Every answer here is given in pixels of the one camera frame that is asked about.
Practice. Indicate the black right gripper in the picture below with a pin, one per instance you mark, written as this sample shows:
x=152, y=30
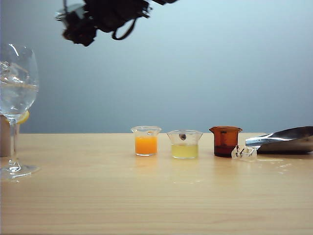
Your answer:
x=107, y=14

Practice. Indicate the smoky grey measuring cup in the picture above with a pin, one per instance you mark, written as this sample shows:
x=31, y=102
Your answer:
x=74, y=9

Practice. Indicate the clear cup with orange juice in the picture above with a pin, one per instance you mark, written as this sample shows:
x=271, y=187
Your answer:
x=146, y=145

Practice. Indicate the clear cup with yellow liquid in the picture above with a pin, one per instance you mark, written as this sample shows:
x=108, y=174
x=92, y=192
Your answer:
x=184, y=150

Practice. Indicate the amber measuring cup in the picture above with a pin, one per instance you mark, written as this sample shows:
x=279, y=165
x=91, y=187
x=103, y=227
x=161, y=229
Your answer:
x=223, y=144

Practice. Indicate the large clear wine glass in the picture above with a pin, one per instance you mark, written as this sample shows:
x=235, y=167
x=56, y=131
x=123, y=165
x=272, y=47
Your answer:
x=17, y=98

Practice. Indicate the yellow lemon slice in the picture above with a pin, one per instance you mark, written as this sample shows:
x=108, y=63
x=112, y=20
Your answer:
x=25, y=117

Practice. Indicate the beige wooden block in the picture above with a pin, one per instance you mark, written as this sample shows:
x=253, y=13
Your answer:
x=3, y=137

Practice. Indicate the clear ice cube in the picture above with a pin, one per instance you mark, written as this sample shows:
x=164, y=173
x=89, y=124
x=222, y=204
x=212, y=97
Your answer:
x=244, y=154

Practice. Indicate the stainless steel ice scoop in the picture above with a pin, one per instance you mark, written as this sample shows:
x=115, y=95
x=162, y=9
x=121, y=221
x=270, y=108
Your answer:
x=288, y=144

